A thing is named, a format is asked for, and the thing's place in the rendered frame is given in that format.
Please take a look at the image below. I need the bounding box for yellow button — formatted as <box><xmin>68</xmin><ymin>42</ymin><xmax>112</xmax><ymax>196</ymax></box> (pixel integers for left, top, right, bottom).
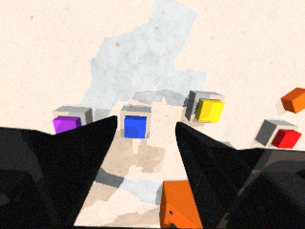
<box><xmin>185</xmin><ymin>91</ymin><xmax>225</xmax><ymax>124</ymax></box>

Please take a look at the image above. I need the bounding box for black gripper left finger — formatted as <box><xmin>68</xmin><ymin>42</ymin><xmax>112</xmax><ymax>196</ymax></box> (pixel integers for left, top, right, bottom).
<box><xmin>0</xmin><ymin>115</ymin><xmax>118</xmax><ymax>225</ymax></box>

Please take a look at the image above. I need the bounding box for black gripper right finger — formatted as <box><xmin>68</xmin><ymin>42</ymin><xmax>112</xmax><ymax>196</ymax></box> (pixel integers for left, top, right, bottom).
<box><xmin>174</xmin><ymin>121</ymin><xmax>305</xmax><ymax>229</ymax></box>

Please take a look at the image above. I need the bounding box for blue button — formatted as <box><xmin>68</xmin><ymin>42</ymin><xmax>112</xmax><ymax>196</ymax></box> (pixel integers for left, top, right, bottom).
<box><xmin>120</xmin><ymin>106</ymin><xmax>152</xmax><ymax>138</ymax></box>

